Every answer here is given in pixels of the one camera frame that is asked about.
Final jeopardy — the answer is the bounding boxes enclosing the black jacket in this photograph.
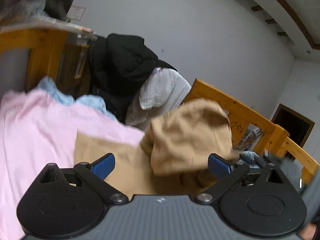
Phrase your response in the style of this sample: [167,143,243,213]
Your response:
[87,33,175,123]

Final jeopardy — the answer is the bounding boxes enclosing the light blue blanket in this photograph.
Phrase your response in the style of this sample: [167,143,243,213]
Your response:
[36,76,116,120]

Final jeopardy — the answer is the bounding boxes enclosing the white quilted cloth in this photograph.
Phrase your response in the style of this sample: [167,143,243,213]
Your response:
[125,67,191,131]

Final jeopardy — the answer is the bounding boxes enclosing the wooden bed rail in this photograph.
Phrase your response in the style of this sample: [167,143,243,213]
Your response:
[184,79,319,184]

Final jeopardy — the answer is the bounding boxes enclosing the paper poster on wall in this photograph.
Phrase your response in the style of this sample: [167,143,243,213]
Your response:
[67,5,86,21]

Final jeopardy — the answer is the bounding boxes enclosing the tan coat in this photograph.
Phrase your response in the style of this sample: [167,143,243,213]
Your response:
[74,99,239,198]

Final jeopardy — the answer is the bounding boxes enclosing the pink bed sheet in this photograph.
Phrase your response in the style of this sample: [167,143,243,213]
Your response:
[1,89,143,239]

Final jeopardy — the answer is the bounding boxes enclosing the dark bag on shelf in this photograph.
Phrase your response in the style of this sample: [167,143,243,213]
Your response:
[44,0,74,21]

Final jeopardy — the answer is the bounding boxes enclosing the plastic wrapped bundle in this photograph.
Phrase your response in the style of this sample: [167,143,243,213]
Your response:
[0,0,51,23]

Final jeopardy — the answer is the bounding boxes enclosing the wooden bed headboard frame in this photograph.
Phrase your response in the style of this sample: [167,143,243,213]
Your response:
[1,28,89,97]

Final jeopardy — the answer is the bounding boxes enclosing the dark doorway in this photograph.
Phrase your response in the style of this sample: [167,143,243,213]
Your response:
[272,103,315,147]

